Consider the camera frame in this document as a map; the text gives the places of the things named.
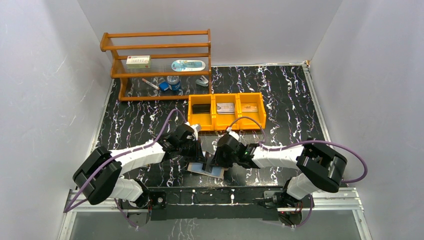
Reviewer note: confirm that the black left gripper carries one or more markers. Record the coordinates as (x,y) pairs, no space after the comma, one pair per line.
(197,153)

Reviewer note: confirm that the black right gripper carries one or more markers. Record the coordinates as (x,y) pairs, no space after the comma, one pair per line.
(218,161)

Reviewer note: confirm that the beige card holder wallet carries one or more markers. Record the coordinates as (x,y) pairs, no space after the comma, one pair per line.
(210,171)

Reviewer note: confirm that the silver credit card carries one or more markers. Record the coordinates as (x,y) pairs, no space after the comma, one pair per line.
(225,108)

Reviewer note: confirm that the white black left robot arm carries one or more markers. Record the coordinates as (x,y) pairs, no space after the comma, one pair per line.
(100,175)

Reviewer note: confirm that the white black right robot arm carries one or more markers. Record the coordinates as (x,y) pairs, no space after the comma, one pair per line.
(320,166)

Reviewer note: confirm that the black credit card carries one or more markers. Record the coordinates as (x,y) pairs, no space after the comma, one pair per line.
(204,108)

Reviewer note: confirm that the gold credit card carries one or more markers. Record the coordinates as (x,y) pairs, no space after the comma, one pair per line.
(249,108)

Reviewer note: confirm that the left yellow bin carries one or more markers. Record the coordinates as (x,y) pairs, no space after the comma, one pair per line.
(206,121)

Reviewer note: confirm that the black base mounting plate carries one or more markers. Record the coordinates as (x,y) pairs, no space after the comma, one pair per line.
(268,203)

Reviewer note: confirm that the middle yellow bin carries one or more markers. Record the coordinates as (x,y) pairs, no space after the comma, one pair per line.
(222,121)

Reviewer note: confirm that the small blue cube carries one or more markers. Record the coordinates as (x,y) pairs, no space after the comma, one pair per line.
(164,86)

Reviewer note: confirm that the blue white jar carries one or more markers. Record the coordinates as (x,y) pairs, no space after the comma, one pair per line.
(173,82)

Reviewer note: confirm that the white marker pen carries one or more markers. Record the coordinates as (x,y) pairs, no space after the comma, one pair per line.
(150,84)

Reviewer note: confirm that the blue oval package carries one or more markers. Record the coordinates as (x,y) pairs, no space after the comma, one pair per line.
(182,65)

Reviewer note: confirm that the wooden shelf rack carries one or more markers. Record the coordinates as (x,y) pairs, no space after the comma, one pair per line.
(163,48)

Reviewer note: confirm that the white red box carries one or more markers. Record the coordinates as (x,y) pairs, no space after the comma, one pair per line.
(138,62)

